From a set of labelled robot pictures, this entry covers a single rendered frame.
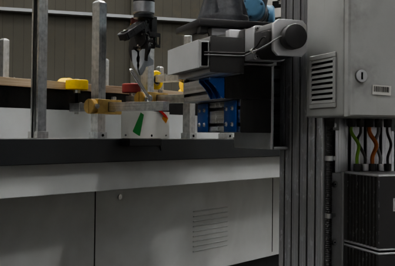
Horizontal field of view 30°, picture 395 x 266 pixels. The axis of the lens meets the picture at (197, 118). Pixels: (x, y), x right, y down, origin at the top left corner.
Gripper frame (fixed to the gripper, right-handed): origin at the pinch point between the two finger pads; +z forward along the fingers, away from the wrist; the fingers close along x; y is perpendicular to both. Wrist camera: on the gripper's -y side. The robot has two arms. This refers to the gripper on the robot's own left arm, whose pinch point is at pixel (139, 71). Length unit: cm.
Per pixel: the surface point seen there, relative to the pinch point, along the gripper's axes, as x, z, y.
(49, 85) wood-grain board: 26.7, 4.9, -16.9
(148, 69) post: 6.1, -1.8, 11.8
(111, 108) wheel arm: 4.1, 13.0, -9.2
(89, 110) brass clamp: 7.4, 14.0, -16.2
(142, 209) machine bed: 28, 52, 34
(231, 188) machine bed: 28, 47, 97
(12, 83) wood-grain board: 26.6, 5.1, -32.9
